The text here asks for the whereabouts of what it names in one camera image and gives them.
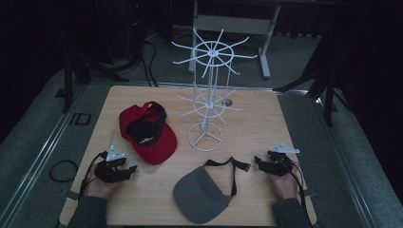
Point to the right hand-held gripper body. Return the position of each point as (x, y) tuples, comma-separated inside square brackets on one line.
[(280, 166)]

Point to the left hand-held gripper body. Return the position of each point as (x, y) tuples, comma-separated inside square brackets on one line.
[(106, 172)]

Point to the red baseball cap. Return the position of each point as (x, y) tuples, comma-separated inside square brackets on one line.
[(158, 147)]

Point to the grey sun visor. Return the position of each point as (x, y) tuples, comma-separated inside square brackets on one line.
[(198, 196)]

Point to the person's left hand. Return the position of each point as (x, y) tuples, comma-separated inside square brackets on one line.
[(99, 188)]

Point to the person's right hand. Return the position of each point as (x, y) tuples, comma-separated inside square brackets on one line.
[(286, 186)]

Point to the grey tape piece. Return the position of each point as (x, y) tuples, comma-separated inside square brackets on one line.
[(71, 194)]

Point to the black metal stand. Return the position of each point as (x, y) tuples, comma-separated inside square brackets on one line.
[(67, 85), (328, 95)]

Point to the metal floor rail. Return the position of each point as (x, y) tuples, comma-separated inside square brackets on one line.
[(345, 164), (38, 155)]

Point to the white metal table frame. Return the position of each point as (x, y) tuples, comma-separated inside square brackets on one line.
[(233, 24)]

